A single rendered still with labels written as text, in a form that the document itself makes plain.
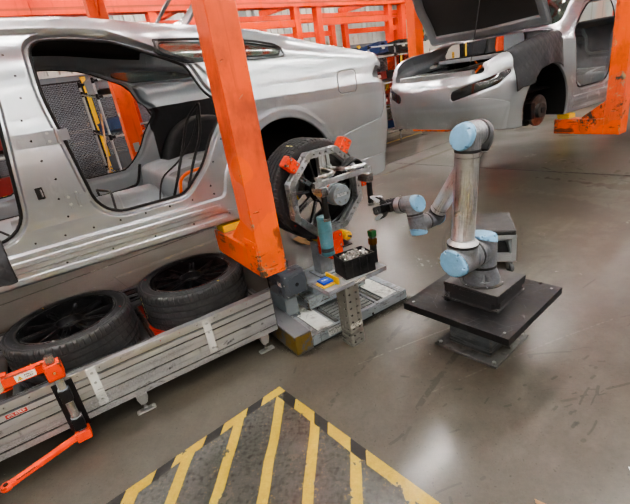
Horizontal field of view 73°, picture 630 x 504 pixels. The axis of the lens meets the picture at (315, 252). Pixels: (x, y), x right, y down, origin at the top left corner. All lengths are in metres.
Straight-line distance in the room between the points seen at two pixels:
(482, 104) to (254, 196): 3.09
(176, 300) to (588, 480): 2.07
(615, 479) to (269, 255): 1.80
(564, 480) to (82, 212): 2.56
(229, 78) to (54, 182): 1.07
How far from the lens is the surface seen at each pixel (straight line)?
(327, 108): 3.14
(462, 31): 6.12
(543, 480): 2.02
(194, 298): 2.53
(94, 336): 2.48
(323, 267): 3.01
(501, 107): 4.86
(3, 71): 2.66
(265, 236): 2.37
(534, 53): 5.04
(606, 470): 2.12
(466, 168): 2.04
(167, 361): 2.50
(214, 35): 2.23
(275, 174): 2.64
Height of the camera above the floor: 1.53
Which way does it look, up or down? 22 degrees down
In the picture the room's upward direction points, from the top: 9 degrees counter-clockwise
